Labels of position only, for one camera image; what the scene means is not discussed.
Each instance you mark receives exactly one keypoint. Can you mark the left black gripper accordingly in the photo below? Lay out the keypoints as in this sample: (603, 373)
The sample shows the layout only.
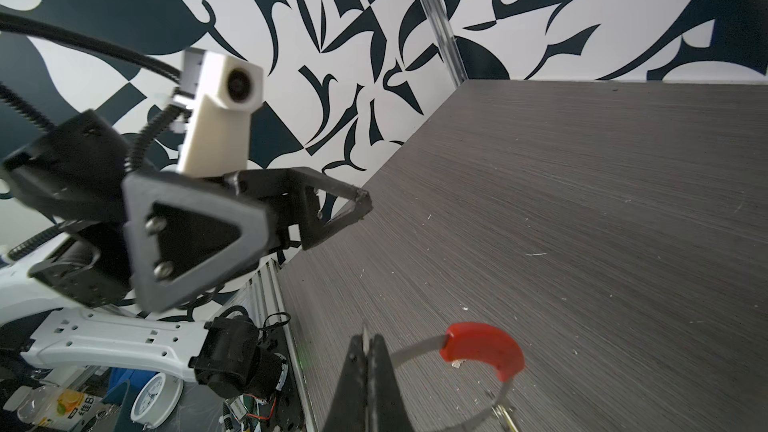
(186, 236)

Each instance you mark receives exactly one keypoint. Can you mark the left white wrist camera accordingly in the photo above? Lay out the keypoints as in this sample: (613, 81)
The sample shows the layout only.
(221, 92)

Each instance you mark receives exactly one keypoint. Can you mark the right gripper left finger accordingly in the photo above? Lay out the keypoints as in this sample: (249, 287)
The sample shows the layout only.
(348, 411)

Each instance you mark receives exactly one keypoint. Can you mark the yellow capped key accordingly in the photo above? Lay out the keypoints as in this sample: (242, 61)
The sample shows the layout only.
(505, 416)

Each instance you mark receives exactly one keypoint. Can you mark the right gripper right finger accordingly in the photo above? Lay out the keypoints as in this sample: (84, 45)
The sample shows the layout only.
(386, 411)

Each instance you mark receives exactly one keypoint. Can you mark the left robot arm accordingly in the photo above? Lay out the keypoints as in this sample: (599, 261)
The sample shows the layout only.
(75, 171)

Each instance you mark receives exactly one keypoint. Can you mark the white alarm clock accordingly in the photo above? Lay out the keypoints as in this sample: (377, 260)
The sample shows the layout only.
(156, 401)

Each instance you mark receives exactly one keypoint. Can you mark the large wire keyring red sleeve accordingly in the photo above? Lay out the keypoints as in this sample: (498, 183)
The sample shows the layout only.
(478, 342)

